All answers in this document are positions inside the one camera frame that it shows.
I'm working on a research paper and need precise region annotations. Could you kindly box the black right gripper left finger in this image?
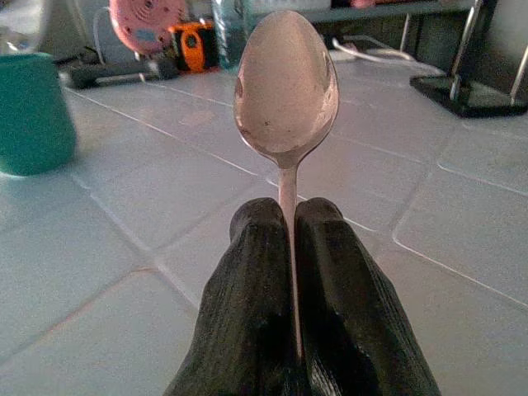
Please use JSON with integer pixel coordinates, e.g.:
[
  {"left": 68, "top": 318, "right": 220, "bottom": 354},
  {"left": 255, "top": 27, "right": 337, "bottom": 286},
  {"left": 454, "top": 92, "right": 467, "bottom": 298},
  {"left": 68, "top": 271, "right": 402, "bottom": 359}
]
[{"left": 163, "top": 196, "right": 309, "bottom": 396}]

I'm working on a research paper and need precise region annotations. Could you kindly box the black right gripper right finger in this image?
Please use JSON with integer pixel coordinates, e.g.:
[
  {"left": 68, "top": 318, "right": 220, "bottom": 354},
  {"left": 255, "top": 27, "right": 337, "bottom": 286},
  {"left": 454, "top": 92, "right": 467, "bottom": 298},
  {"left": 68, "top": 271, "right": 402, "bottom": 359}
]
[{"left": 293, "top": 196, "right": 442, "bottom": 396}]

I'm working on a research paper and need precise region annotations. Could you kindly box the silver metal spoon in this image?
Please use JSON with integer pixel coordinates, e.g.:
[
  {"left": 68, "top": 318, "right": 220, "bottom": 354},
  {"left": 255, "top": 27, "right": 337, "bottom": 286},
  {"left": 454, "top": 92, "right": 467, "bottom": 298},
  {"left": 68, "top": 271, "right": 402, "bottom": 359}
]
[{"left": 233, "top": 10, "right": 340, "bottom": 360}]

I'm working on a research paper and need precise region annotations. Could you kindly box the black stand base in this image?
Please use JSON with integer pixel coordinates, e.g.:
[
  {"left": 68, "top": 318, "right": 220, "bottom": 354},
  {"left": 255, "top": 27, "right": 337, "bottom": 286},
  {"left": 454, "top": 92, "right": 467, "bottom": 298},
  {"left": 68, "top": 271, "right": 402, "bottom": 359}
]
[{"left": 409, "top": 74, "right": 528, "bottom": 120}]

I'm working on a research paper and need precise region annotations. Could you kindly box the orange and black device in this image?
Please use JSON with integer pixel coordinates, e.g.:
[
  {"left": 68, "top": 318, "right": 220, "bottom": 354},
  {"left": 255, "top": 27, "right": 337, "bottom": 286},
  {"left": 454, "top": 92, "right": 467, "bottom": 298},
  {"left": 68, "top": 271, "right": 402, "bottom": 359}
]
[{"left": 167, "top": 21, "right": 219, "bottom": 74}]

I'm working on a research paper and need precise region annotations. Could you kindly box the black dumbbell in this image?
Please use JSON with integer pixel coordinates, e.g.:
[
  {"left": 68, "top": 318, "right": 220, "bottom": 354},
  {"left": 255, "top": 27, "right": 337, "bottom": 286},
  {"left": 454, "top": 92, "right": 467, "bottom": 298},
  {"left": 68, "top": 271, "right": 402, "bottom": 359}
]
[{"left": 59, "top": 57, "right": 181, "bottom": 90}]

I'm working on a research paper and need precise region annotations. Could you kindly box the clear plastic water bottle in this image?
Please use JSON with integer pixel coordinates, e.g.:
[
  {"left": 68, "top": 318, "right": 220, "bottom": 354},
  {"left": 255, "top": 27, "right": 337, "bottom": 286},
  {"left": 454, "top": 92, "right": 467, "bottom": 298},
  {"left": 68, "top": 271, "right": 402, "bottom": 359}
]
[{"left": 210, "top": 0, "right": 257, "bottom": 71}]

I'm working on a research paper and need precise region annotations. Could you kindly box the teal plastic bin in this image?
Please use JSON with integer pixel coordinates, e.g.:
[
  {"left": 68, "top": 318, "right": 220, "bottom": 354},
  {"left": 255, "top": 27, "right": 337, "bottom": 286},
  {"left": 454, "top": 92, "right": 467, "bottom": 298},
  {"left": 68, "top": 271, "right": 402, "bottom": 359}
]
[{"left": 0, "top": 52, "right": 78, "bottom": 177}]

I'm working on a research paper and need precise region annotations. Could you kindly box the chrome stand leg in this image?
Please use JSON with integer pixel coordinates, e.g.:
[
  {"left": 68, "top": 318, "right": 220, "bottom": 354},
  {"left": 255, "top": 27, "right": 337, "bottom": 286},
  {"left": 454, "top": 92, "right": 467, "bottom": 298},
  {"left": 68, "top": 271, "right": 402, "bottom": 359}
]
[{"left": 448, "top": 0, "right": 484, "bottom": 101}]

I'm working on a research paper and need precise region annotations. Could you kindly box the pink round toy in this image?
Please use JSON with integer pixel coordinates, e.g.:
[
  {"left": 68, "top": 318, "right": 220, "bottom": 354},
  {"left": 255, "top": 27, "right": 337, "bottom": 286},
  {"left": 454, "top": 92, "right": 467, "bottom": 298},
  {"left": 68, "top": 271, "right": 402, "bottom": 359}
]
[{"left": 108, "top": 0, "right": 187, "bottom": 54}]

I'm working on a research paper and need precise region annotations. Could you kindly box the white cable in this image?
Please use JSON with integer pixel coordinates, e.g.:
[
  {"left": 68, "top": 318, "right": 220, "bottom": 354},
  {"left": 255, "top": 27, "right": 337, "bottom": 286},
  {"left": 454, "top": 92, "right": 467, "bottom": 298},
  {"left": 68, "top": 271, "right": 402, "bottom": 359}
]
[{"left": 332, "top": 37, "right": 446, "bottom": 78}]

